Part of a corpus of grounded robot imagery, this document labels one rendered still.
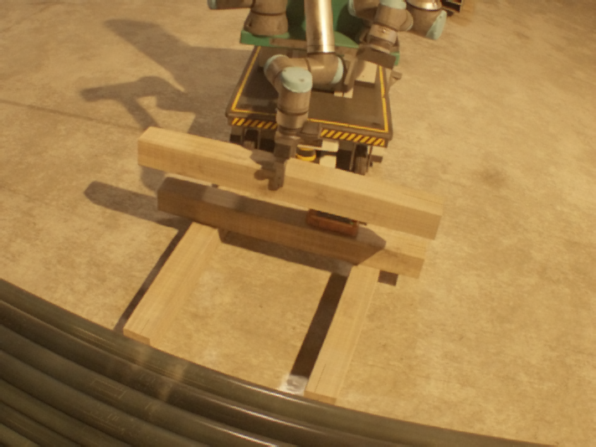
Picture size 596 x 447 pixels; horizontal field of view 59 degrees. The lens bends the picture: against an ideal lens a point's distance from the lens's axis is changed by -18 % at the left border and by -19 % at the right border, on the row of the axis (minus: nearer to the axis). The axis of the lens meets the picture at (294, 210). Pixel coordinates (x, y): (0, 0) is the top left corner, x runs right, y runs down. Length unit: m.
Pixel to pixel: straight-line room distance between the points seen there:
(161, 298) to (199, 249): 0.28
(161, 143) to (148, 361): 1.18
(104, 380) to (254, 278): 1.42
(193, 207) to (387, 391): 0.97
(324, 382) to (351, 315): 0.31
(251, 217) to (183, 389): 1.40
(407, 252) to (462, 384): 0.54
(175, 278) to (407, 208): 0.79
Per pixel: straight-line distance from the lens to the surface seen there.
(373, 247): 2.18
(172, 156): 2.02
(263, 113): 2.60
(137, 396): 0.90
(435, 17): 2.41
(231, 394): 0.92
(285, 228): 2.22
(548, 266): 2.73
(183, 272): 2.13
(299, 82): 1.76
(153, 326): 1.95
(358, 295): 2.12
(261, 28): 2.50
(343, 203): 1.90
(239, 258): 2.35
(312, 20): 1.93
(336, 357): 1.92
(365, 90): 2.93
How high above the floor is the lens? 1.55
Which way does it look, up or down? 37 degrees down
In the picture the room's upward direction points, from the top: 8 degrees clockwise
